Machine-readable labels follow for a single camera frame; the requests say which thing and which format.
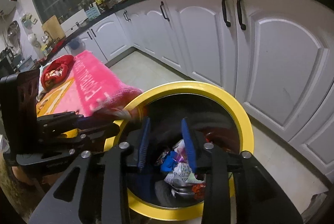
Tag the white printed plastic bag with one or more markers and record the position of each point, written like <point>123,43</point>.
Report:
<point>182,176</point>

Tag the purple chip bag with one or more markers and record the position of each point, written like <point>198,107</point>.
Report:
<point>180,150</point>

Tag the yellow rimmed trash bin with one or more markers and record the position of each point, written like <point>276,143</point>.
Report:
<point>224,145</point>

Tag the red plastic bag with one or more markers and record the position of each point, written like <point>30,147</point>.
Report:
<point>199,191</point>

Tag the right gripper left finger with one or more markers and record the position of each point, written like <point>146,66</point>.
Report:
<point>144,143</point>

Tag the person left hand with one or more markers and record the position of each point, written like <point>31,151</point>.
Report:
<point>23,177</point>

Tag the red cloth bag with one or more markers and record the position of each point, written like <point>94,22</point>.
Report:
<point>57,71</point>

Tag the white water heater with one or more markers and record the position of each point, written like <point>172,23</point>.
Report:
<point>6,6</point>

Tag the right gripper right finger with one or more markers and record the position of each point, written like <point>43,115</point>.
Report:
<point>189,141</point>

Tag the white lower cabinets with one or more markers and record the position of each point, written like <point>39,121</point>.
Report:
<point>274,56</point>

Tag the wooden cutting board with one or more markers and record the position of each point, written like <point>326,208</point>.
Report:
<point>52,30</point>

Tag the pink cartoon blanket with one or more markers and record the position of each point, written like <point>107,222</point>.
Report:
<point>89,85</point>

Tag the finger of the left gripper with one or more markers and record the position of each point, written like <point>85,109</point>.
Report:
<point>93,121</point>
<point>98,135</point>

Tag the blue plastic bag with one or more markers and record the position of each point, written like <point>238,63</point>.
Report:
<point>169,162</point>

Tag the blue utensil holder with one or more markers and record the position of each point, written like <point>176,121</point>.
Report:
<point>92,12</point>

